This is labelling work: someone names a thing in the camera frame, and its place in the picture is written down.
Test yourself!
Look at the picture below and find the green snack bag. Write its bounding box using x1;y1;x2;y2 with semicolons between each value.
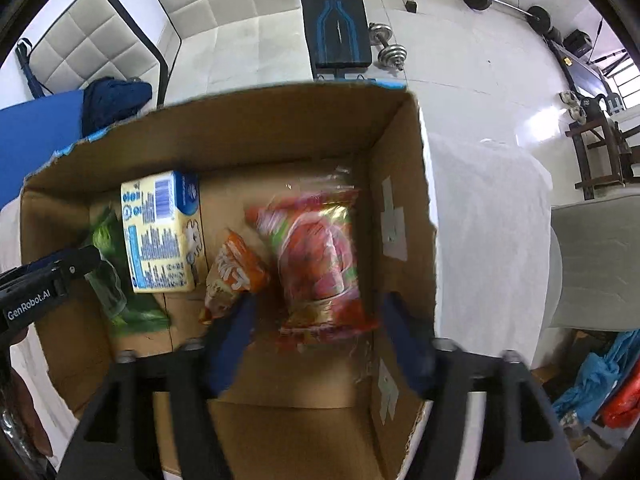
86;208;170;336

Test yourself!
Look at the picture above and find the yellow tissue pack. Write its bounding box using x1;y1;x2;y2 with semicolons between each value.
119;170;207;294

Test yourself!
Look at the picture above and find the orange snack bag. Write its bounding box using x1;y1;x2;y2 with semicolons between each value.
198;229;270;326

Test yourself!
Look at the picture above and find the red floral wipes pack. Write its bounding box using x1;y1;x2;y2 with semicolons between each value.
245;186;378;347

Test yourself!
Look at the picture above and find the person left hand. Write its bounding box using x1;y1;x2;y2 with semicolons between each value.
10;367;53;458

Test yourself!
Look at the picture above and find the blue plastic bag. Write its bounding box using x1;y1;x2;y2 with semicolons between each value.
552;330;639;425

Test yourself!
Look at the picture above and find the blue foam mat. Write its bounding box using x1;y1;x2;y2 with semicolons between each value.
0;90;84;207

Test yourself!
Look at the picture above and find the open cardboard box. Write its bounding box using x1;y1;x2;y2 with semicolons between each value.
21;82;436;479

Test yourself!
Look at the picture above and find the dark blue garment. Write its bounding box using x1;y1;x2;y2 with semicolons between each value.
81;77;153;138

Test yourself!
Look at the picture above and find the beige chair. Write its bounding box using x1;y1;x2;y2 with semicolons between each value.
544;195;639;332

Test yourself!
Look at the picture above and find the grey table cloth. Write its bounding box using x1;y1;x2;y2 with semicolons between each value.
11;131;552;479

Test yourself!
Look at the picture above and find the left white padded chair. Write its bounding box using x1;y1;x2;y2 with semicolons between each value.
28;0;169;106

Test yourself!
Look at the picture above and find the white padded chair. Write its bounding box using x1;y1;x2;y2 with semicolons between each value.
28;0;169;106
158;0;312;103

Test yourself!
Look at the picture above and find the dark wooden stool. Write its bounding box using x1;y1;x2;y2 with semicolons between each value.
565;113;639;200

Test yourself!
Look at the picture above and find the right white padded chair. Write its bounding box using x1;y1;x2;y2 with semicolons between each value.
158;0;312;103

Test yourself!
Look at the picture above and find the black treadmill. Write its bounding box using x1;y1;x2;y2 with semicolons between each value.
544;27;625;115

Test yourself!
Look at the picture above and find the chrome dumbbell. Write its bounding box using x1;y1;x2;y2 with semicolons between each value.
369;23;408;72

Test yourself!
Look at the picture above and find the black blue weight bench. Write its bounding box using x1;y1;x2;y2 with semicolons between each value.
302;0;372;80

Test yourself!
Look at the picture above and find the floor barbell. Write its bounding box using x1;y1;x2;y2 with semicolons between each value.
463;0;553;36

